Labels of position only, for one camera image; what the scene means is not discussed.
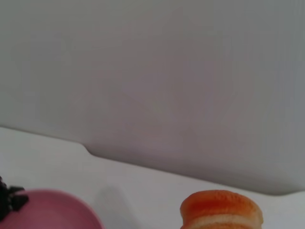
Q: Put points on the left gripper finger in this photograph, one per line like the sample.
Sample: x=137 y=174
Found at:
x=12 y=198

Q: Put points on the pink plastic bowl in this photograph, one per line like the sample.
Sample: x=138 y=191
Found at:
x=47 y=212

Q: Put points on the ridged golden bread loaf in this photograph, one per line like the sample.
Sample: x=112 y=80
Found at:
x=221 y=210

